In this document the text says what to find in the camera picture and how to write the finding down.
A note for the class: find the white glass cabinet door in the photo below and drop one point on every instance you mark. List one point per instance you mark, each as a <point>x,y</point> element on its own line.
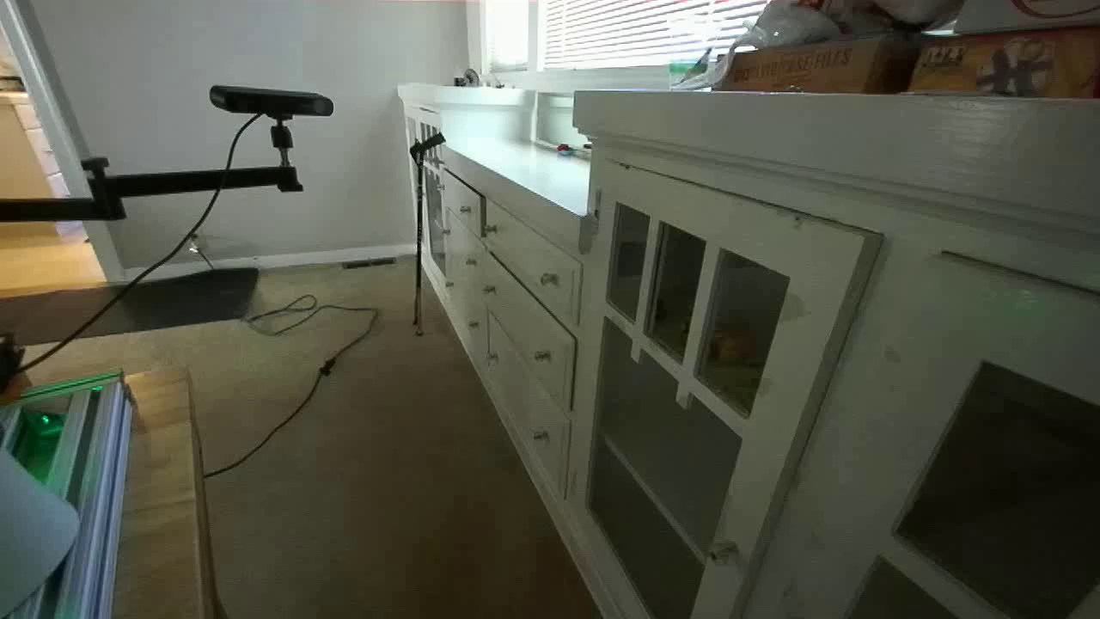
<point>1031,319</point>

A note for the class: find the black stereo camera bar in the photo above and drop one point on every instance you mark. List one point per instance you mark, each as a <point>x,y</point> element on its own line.
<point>273,99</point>

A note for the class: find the white drawer front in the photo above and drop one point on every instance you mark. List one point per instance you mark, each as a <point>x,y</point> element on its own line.
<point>534,270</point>
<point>526,341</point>
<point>534,433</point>

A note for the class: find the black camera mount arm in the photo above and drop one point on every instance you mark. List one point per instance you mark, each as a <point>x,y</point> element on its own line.
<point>172,181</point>

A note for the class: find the tan cardboard box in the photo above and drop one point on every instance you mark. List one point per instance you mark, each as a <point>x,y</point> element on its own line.
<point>819,67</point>

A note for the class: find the white window blinds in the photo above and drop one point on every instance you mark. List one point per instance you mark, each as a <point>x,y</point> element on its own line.
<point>640,28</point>

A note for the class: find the thin black stand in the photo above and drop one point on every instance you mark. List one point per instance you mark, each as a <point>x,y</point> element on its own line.
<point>421,229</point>

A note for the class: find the low white drawer cabinet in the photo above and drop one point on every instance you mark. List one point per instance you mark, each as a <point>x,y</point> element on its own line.
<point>518,174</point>

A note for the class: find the tall white glass-door cabinet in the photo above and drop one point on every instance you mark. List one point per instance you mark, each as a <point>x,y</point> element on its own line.
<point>917,229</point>

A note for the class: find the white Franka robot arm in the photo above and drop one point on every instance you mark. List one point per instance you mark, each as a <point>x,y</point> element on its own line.
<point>29,526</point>

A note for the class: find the wicker basket on cabinet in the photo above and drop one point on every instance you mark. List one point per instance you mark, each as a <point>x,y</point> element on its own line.
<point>1007,67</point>

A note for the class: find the dark floor mat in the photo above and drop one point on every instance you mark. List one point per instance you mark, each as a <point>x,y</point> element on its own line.
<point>172,300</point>

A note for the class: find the white cabinet door chipped paint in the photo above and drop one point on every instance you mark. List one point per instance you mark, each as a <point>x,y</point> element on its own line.
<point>810,379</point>

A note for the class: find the floor vent grille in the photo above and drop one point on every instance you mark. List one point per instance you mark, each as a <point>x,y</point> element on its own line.
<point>369,262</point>

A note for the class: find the small metal door knob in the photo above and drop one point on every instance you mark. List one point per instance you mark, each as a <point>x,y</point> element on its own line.
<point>724,550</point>

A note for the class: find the wooden table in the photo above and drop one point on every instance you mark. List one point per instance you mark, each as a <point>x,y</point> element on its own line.
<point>158,492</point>

